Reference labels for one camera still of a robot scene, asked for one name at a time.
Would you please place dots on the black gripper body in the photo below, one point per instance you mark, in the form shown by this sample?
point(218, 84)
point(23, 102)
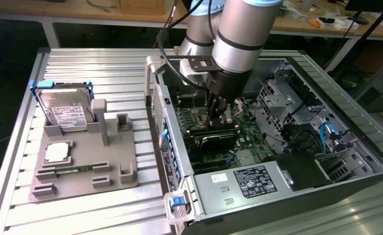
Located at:
point(231, 83)

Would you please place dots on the green GPU with black cooler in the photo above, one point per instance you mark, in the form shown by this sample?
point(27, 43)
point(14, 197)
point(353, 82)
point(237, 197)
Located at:
point(218, 143)

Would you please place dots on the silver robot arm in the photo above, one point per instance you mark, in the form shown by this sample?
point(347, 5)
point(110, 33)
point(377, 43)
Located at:
point(241, 36)

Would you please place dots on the CPU socket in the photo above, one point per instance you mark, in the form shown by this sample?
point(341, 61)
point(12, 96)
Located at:
point(199, 117)

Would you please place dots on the metal socket cover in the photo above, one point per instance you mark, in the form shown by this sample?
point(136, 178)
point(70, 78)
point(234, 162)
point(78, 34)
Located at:
point(239, 105)

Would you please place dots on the RAM slot with white clips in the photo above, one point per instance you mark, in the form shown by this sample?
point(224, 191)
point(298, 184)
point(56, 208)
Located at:
point(186, 97)
point(187, 102)

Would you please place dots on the green motherboard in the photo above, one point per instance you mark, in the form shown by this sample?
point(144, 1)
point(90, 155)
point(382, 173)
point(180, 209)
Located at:
point(254, 139)

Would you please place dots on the silver disk bay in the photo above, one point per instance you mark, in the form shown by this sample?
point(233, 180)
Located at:
point(277, 100)

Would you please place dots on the black case latch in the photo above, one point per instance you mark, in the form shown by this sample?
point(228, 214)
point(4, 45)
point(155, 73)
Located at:
point(167, 101)

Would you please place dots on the silver chipset heatsink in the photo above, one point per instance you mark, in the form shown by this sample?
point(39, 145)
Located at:
point(247, 156)

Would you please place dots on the long black expansion slot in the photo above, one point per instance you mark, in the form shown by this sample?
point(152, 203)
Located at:
point(211, 165)

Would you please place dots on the wooden desk with white legs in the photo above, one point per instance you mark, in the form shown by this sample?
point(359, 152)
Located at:
point(297, 27)
point(64, 12)

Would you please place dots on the black plastic shroud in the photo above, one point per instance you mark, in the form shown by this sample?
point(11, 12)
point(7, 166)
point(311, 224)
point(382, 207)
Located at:
point(301, 172)

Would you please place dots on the grey power supply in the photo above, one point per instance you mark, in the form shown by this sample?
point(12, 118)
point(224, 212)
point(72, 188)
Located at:
point(220, 195)

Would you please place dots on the white and orange device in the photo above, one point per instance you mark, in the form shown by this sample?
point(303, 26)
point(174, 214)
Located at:
point(329, 24)

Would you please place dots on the black and grey PC case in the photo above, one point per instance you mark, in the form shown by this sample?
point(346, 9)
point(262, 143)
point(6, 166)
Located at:
point(277, 213)

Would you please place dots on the grey parts rack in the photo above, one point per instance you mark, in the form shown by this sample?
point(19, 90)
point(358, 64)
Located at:
point(87, 156)

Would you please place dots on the black stand pole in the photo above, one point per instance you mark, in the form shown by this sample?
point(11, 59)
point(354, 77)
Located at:
point(365, 36)

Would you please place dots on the hard disk with blue caddy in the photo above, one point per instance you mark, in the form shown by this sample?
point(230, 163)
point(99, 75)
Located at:
point(67, 112)

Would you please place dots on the grey metal stand leg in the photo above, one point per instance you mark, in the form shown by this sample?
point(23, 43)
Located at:
point(381, 73)

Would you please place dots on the black box under desk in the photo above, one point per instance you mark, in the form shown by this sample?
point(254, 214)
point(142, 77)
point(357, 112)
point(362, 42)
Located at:
point(381, 98)

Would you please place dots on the green RAM stick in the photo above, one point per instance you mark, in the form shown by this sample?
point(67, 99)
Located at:
point(75, 169)

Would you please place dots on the silver CPU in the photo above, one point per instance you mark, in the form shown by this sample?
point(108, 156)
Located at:
point(58, 153)

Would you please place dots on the black monitor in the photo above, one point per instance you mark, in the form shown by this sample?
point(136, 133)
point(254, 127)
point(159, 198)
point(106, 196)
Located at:
point(367, 5)

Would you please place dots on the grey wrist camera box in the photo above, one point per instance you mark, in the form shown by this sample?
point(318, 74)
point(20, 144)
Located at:
point(195, 73)

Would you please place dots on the blue slot bracket retainer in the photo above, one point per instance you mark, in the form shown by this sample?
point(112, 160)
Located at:
point(166, 134)

